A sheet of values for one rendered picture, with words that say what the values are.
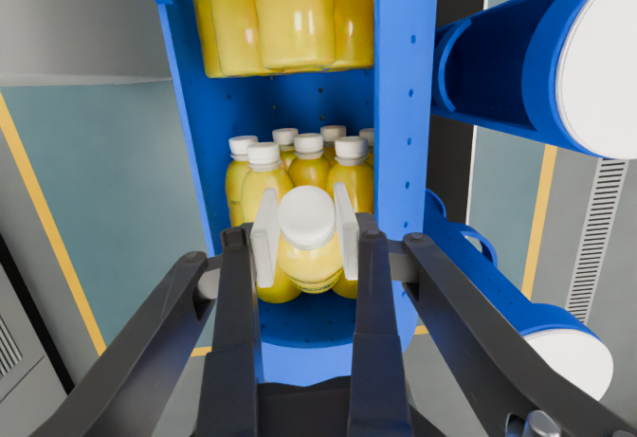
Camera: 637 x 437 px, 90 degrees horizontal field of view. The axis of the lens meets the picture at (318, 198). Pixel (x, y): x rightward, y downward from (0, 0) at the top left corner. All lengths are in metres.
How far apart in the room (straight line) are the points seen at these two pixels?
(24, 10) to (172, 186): 0.99
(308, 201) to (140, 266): 1.78
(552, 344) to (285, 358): 0.56
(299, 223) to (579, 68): 0.47
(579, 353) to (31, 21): 1.24
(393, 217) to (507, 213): 1.63
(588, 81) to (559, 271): 1.78
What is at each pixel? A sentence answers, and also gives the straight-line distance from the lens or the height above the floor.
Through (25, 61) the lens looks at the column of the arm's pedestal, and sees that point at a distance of 0.84.
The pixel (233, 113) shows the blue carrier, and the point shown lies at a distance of 0.49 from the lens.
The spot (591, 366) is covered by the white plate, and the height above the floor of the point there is 1.04.
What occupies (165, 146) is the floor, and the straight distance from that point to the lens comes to 1.65.
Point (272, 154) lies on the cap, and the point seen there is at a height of 1.12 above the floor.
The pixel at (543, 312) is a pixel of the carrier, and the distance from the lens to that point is 0.82.
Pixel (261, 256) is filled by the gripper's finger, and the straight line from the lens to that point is 0.16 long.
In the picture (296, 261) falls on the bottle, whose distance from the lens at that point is 0.24.
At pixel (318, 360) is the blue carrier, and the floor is 1.23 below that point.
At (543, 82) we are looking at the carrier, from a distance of 0.59.
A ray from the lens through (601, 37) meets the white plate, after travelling 0.60.
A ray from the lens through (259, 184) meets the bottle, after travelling 0.38.
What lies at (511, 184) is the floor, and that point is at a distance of 1.88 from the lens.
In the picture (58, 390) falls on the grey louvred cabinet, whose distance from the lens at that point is 2.55.
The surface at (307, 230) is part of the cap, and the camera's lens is 0.21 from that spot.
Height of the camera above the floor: 1.49
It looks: 70 degrees down
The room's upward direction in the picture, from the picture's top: 173 degrees clockwise
